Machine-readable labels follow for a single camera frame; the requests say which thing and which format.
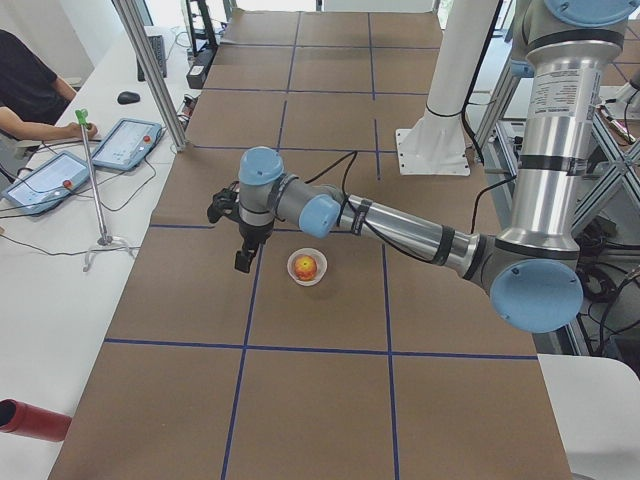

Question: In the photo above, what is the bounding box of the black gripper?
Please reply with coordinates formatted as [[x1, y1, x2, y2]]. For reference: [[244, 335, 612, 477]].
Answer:
[[234, 222, 273, 273]]

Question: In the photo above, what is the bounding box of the red yellow apple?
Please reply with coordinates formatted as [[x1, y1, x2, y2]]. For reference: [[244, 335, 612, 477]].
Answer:
[[293, 255, 318, 282]]

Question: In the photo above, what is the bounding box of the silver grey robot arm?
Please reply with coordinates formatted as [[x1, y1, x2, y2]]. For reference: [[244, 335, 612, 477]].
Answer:
[[230, 1, 637, 333]]

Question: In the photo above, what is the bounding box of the white bowl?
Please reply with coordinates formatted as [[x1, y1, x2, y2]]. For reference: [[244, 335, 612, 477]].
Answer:
[[287, 248, 328, 286]]

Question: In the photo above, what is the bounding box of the brown paper table cover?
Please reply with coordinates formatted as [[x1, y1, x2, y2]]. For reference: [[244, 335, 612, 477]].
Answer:
[[51, 12, 570, 479]]

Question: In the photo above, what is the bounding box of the far blue teach pendant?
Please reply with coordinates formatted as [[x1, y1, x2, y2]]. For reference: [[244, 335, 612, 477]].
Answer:
[[92, 118, 163, 171]]

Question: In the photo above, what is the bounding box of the blue teach pendant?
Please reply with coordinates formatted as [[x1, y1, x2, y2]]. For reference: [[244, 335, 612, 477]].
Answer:
[[92, 118, 163, 171], [1, 151, 89, 215]]

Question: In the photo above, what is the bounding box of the white side table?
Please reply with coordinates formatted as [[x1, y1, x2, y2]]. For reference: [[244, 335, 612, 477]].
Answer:
[[1, 27, 201, 479]]

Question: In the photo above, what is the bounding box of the black computer mouse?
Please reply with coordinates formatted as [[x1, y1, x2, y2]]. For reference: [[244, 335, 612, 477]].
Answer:
[[116, 91, 140, 105]]

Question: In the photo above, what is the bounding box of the near blue teach pendant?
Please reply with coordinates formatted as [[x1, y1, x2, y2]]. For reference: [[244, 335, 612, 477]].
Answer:
[[1, 151, 89, 215]]

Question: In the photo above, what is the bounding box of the reacher grabber stick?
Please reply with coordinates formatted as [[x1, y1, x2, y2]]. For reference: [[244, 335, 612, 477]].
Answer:
[[75, 109, 137, 273]]

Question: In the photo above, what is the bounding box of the black keyboard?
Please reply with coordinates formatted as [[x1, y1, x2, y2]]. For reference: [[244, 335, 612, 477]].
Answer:
[[136, 35, 167, 82]]

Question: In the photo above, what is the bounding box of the person in black shirt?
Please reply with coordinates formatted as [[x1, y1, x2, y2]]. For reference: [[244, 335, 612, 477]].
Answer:
[[1, 30, 82, 142]]

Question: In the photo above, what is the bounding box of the red cylinder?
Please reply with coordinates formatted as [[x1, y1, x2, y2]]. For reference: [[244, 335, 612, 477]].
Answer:
[[1, 399, 71, 442]]

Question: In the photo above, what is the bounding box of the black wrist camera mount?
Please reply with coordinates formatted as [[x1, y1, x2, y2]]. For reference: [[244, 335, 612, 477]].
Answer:
[[207, 181, 240, 224]]

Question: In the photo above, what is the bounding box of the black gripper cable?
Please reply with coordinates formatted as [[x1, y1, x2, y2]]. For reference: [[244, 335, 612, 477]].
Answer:
[[305, 151, 518, 263]]

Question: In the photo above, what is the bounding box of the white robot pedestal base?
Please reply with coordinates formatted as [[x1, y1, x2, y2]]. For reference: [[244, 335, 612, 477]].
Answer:
[[396, 0, 500, 176]]

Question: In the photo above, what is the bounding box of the aluminium frame post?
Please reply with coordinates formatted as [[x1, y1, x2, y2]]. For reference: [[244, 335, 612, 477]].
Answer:
[[114, 0, 187, 152]]

